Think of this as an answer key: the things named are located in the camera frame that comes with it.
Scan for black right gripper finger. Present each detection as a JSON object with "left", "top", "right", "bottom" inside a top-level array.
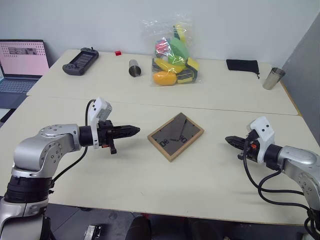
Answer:
[
  {"left": 228, "top": 141, "right": 246, "bottom": 152},
  {"left": 224, "top": 135, "right": 247, "bottom": 145}
]

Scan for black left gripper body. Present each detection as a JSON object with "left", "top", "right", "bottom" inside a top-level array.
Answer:
[{"left": 96, "top": 119, "right": 118, "bottom": 155}]

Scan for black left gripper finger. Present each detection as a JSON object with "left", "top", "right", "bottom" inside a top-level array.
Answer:
[
  {"left": 114, "top": 131, "right": 139, "bottom": 140},
  {"left": 113, "top": 124, "right": 141, "bottom": 134}
]

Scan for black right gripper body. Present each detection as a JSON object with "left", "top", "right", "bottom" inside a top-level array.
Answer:
[{"left": 237, "top": 131, "right": 260, "bottom": 163}]

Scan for wooden picture frame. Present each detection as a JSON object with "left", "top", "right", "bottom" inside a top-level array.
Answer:
[{"left": 146, "top": 112, "right": 205, "bottom": 163}]

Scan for short steel cup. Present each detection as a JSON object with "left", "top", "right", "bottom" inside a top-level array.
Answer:
[{"left": 128, "top": 59, "right": 143, "bottom": 79}]

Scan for orange yellow toy mango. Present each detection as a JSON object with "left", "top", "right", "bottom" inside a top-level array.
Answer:
[{"left": 152, "top": 70, "right": 178, "bottom": 87}]

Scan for tall steel cup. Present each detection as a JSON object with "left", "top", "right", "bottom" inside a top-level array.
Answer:
[{"left": 262, "top": 66, "right": 287, "bottom": 90}]

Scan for yellow toy banana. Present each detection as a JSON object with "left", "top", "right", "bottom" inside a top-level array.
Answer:
[{"left": 153, "top": 57, "right": 187, "bottom": 74}]

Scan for black handheld game console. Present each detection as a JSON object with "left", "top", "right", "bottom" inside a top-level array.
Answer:
[{"left": 61, "top": 46, "right": 100, "bottom": 77}]

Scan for black yellow toy piece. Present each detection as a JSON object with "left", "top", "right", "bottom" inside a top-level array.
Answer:
[{"left": 176, "top": 69, "right": 199, "bottom": 85}]

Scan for yellow green toy slice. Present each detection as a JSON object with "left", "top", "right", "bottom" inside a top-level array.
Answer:
[{"left": 186, "top": 57, "right": 201, "bottom": 74}]

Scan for pink and blue toy pieces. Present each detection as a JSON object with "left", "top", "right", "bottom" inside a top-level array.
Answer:
[{"left": 154, "top": 38, "right": 171, "bottom": 57}]

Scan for grey partition panel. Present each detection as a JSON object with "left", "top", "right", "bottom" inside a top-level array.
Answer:
[{"left": 279, "top": 11, "right": 320, "bottom": 161}]

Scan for green toy fruit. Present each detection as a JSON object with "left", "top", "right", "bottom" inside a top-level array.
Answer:
[{"left": 167, "top": 37, "right": 189, "bottom": 65}]

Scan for dark rounded shape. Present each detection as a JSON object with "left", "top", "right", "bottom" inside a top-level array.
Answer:
[{"left": 124, "top": 215, "right": 152, "bottom": 240}]

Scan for small metal block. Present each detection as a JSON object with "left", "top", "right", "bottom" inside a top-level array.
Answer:
[{"left": 83, "top": 224, "right": 104, "bottom": 240}]

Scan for clear plastic bag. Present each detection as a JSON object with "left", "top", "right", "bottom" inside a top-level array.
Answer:
[{"left": 139, "top": 13, "right": 205, "bottom": 88}]

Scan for yellow toy fruit piece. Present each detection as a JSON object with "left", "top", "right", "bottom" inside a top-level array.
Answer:
[{"left": 173, "top": 23, "right": 187, "bottom": 44}]

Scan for grey laptop with pink screen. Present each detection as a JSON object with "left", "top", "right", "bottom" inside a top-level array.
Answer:
[{"left": 0, "top": 39, "right": 51, "bottom": 111}]

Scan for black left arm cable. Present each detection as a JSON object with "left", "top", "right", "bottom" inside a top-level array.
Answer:
[{"left": 51, "top": 99, "right": 98, "bottom": 186}]

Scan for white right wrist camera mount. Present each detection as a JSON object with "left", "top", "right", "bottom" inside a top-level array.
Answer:
[{"left": 246, "top": 116, "right": 276, "bottom": 164}]

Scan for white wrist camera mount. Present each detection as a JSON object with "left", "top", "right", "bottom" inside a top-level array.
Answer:
[
  {"left": 246, "top": 116, "right": 276, "bottom": 164},
  {"left": 88, "top": 96, "right": 114, "bottom": 150}
]

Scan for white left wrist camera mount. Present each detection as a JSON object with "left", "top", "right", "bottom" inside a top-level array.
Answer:
[{"left": 88, "top": 96, "right": 114, "bottom": 150}]

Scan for black drawstring pouch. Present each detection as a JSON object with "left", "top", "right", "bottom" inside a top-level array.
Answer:
[{"left": 226, "top": 59, "right": 261, "bottom": 80}]

